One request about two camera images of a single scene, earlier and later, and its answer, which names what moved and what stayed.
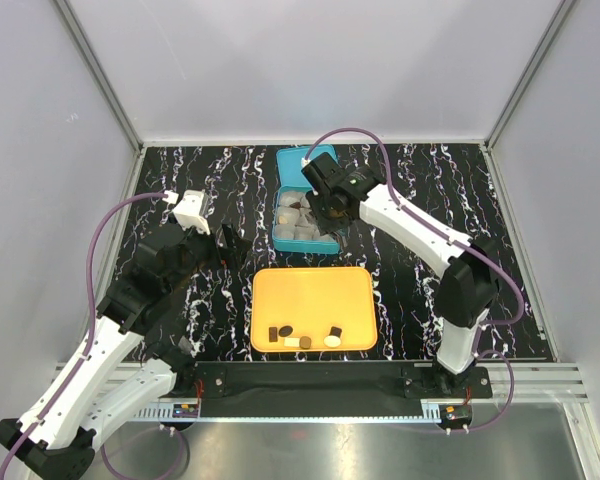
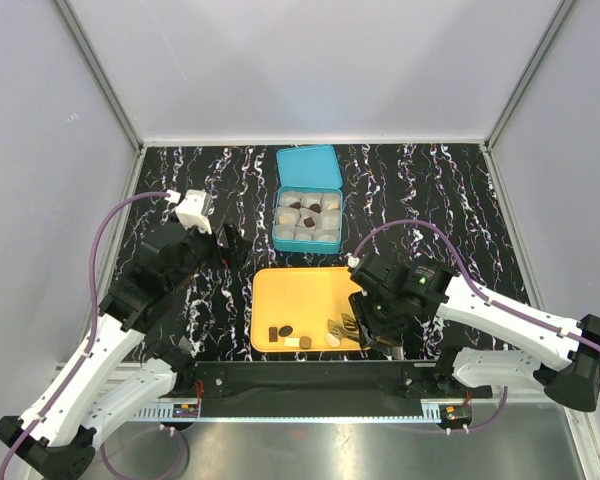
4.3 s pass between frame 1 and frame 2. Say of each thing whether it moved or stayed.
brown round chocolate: stayed
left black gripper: stayed
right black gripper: moved
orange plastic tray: stayed
